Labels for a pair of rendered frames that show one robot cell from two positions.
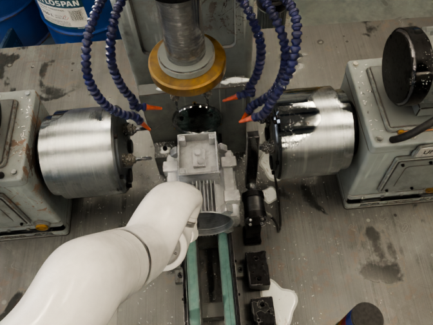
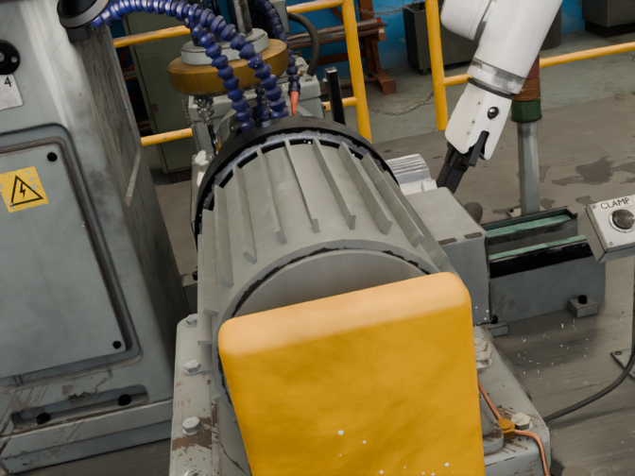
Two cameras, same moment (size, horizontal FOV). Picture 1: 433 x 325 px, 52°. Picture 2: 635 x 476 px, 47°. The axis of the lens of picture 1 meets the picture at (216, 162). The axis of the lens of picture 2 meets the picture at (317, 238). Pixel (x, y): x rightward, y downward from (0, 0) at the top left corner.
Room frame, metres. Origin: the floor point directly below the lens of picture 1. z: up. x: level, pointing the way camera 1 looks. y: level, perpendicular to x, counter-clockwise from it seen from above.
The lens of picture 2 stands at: (0.71, 1.14, 1.54)
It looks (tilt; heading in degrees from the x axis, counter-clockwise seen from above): 26 degrees down; 266
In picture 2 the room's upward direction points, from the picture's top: 10 degrees counter-clockwise
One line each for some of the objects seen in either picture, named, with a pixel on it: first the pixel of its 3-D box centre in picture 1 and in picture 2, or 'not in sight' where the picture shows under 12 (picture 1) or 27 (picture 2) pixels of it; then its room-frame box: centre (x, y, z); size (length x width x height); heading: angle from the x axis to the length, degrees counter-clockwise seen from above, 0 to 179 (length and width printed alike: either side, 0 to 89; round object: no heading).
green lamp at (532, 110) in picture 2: not in sight; (525, 107); (0.15, -0.26, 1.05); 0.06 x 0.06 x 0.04
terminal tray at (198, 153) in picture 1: (198, 160); not in sight; (0.59, 0.05, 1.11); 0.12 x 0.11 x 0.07; 0
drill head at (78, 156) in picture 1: (73, 153); not in sight; (0.68, 0.40, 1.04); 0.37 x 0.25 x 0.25; 90
